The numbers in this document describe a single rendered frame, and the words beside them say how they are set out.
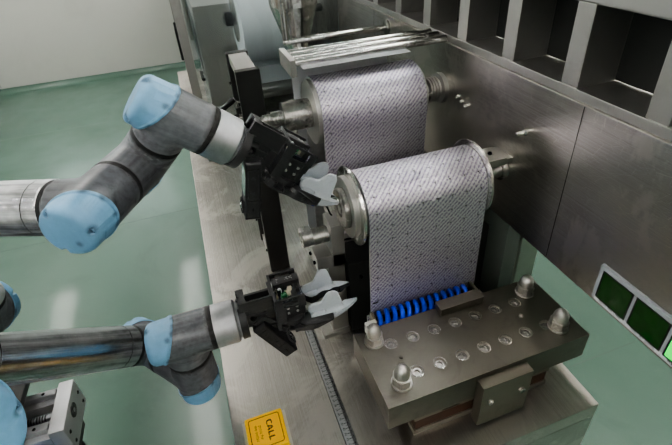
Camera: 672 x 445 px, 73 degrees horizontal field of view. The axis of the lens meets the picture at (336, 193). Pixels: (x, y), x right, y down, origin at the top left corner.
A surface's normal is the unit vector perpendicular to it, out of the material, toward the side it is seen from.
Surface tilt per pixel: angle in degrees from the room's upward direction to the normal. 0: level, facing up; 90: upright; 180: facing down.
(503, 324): 0
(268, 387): 0
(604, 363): 0
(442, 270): 90
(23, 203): 47
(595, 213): 90
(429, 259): 90
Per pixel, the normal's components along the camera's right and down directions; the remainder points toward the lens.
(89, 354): 0.91, -0.10
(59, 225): -0.15, 0.55
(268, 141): 0.32, 0.50
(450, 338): -0.06, -0.84
